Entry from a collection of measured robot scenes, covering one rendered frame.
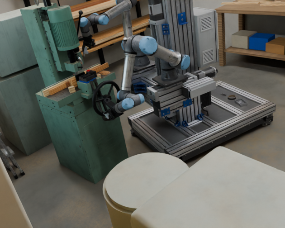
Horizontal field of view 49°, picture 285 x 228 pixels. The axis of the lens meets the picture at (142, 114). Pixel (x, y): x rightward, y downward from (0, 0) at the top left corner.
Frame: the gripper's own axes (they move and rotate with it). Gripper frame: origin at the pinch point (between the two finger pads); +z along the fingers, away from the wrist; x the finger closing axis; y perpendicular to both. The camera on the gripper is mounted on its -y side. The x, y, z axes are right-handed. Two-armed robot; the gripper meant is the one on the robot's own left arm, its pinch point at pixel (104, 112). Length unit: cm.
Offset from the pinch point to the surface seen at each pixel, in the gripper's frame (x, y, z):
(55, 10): 4, -83, -8
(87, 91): 0.3, -20.5, 5.8
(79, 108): -6.2, -12.8, 19.9
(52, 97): -19.8, -30.7, 22.9
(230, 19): 338, -22, 80
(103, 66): 38, -35, 25
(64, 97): -15.2, -25.7, 14.1
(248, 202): -101, 11, -186
